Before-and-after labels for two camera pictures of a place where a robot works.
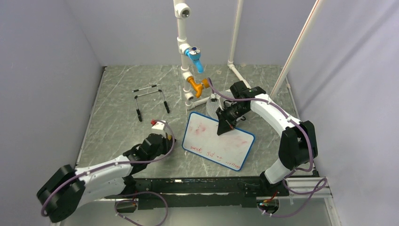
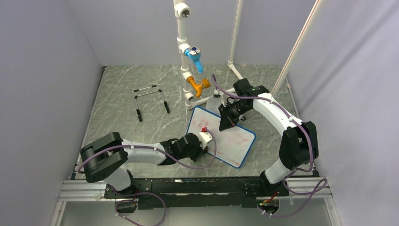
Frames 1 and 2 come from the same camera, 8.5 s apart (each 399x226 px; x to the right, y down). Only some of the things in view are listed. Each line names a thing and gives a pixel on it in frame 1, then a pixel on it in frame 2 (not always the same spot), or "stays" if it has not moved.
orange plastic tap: [198, 87] stays
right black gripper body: [231, 114] stays
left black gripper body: [163, 149] -> [194, 154]
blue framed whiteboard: [231, 148] stays
